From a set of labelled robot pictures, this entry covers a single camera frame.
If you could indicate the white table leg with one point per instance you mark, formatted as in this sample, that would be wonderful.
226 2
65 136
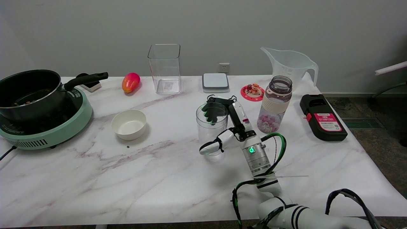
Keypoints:
101 226

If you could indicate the mint green induction cooker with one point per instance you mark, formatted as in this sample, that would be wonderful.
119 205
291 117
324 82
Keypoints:
68 125

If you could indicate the white padded bar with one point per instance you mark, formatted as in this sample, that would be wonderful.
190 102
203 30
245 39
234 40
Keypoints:
392 67

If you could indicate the red yellow mango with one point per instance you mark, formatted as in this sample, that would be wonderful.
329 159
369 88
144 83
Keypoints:
130 82

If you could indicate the metal floor vent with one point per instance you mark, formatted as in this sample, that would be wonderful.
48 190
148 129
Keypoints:
362 122

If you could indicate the clear plastic cup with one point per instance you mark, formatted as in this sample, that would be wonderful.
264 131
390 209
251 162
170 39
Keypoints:
208 128

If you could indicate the white ceramic bowl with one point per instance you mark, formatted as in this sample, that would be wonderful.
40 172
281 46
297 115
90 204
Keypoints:
128 124

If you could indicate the small white black gadget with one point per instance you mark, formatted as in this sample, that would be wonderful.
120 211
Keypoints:
92 86

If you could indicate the red coaster with figurines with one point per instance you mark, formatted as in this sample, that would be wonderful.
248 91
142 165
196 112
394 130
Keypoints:
252 92

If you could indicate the white grey square lid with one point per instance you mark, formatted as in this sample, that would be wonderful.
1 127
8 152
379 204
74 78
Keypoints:
215 82

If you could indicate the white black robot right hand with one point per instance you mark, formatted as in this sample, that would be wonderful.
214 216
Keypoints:
240 119

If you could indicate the black box with red label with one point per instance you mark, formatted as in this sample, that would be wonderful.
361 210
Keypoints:
322 119

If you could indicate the clear plastic measuring jug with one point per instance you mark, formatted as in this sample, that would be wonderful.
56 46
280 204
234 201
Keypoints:
289 65

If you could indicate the clear square storage container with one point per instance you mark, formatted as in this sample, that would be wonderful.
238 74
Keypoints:
165 70

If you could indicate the clear bottle with pink candies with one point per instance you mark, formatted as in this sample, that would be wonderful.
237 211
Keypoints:
274 106

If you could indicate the white wall socket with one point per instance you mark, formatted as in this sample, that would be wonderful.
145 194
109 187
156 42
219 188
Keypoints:
224 67

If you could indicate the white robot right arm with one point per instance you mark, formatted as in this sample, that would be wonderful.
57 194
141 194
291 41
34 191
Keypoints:
257 159

